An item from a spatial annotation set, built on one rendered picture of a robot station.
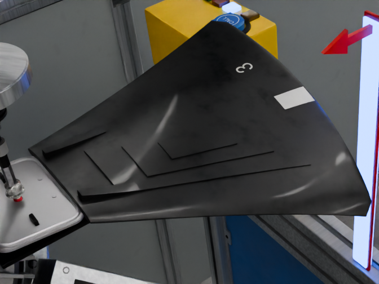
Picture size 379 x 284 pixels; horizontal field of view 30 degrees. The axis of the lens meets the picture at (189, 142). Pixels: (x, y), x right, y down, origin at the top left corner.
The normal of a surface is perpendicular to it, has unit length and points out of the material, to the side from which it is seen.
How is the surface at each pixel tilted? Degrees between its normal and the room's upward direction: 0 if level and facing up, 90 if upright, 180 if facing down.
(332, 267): 90
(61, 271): 50
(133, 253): 90
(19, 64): 0
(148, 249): 90
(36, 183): 7
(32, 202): 7
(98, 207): 12
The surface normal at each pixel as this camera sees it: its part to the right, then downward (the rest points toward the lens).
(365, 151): -0.82, 0.43
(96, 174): 0.03, -0.79
